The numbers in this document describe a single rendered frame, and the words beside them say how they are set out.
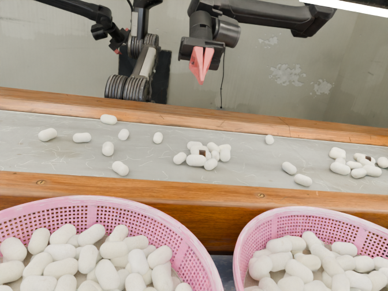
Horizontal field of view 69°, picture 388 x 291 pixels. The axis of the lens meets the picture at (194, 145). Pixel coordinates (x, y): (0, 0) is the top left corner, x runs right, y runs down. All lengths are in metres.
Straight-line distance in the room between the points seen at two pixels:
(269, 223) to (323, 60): 2.73
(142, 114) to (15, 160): 0.31
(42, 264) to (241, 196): 0.26
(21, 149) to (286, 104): 2.66
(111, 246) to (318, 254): 0.25
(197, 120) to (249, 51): 2.05
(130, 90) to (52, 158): 0.46
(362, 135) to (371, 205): 0.44
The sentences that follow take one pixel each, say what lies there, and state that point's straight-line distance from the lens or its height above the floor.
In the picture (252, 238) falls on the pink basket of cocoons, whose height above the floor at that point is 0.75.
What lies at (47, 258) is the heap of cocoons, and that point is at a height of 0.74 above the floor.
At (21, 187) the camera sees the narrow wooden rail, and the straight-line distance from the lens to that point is 0.41.
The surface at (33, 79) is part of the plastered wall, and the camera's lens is 2.81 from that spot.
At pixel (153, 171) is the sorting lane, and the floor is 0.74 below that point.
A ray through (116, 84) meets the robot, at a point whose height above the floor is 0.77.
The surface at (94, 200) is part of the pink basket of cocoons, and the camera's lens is 0.37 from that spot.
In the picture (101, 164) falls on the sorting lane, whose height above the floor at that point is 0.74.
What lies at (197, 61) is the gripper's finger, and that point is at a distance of 0.64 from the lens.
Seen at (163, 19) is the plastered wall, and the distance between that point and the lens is 2.58.
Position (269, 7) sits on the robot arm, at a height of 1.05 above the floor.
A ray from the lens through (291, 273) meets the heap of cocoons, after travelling 0.37.
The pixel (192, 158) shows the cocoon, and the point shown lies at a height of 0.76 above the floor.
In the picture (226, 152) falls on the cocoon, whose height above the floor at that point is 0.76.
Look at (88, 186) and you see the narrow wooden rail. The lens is 0.40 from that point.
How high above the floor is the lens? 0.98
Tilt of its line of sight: 23 degrees down
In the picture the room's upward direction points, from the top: 9 degrees clockwise
